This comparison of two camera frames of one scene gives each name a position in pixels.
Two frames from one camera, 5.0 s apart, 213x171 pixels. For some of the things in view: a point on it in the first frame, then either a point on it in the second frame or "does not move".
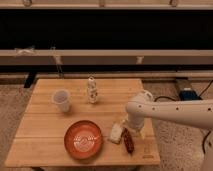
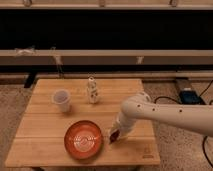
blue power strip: [189, 95] does not move
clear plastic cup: [62, 98] does not move
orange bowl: [83, 140] does not move
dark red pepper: [128, 141] to [114, 136]
